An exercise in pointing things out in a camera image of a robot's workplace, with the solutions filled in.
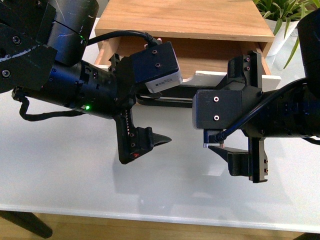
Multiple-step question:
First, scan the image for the black left arm wire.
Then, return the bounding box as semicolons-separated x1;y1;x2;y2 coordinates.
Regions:
11;87;87;122

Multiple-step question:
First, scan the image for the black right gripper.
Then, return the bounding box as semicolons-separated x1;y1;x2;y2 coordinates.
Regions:
207;50;320;184

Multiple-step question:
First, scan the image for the black left camera cable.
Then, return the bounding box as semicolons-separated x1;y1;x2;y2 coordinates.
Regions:
86;30;162;47

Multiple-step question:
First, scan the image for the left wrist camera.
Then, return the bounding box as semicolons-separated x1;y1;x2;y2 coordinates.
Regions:
130;41;183;94

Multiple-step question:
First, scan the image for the wooden drawer cabinet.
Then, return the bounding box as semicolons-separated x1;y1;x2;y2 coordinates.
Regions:
94;0;276;58

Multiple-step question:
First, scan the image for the white plant pot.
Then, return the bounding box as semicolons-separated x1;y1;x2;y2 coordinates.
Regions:
265;19;299;57

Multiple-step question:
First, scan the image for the black camera cable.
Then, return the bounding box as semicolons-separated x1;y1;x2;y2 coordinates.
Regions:
86;30;162;47
211;81;308;145

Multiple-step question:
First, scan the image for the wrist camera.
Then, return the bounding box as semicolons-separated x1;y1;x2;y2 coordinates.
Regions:
192;89;242;130
130;41;183;94

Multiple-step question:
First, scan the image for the dark table leg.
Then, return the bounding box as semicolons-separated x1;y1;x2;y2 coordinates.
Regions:
0;210;53;239

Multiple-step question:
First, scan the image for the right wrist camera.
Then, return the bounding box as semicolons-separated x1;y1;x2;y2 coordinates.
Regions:
192;89;242;130

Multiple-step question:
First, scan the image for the black right camera cable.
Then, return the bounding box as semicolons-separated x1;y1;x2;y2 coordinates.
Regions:
211;81;308;145

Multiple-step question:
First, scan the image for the green spider plant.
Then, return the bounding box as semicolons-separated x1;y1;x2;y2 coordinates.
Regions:
252;0;320;70

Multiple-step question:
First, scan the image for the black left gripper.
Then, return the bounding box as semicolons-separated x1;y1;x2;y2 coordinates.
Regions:
81;53;198;165

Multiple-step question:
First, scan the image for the white drawer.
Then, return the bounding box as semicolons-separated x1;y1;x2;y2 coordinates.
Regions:
93;37;282;93

